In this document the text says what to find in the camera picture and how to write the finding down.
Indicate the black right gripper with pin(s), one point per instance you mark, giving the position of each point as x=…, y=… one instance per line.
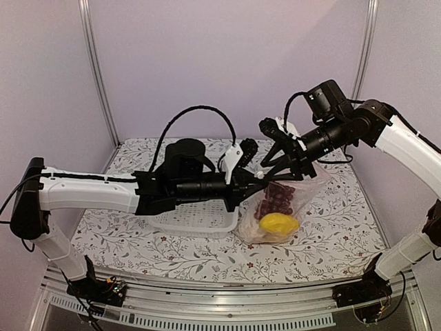
x=286, y=148

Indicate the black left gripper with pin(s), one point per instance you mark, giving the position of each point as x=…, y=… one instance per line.
x=240, y=182

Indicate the dark red toy grapes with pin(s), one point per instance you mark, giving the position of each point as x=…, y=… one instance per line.
x=277, y=198

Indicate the clear zip top bag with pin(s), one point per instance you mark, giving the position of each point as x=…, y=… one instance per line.
x=306, y=190

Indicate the white toy cabbage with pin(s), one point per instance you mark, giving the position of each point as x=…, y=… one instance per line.
x=248, y=230

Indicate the yellow toy lemon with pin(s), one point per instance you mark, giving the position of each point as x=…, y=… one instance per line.
x=279, y=223

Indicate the white plastic mesh basket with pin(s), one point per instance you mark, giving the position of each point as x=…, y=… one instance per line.
x=208, y=219

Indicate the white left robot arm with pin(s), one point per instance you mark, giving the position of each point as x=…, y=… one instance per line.
x=43, y=189

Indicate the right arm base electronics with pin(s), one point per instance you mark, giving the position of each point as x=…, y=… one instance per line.
x=370, y=287

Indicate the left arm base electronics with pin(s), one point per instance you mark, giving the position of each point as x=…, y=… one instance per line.
x=109, y=292

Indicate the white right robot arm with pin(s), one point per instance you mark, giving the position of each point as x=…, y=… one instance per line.
x=411, y=150

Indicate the floral patterned table mat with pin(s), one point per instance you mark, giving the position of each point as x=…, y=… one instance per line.
x=338, y=237

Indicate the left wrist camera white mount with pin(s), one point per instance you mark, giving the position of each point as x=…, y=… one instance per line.
x=238, y=155

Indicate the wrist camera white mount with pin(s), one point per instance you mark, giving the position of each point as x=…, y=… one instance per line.
x=238, y=155
x=271, y=129

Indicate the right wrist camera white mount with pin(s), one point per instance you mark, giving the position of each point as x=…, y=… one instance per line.
x=271, y=129

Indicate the aluminium front rail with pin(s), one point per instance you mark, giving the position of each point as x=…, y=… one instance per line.
x=156, y=303

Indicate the right aluminium frame post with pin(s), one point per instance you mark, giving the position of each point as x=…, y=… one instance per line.
x=367, y=42

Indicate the aluminium frame post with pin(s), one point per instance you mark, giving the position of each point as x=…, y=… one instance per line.
x=367, y=42
x=88, y=32

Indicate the left aluminium frame post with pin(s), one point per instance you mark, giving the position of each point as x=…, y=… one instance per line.
x=88, y=32

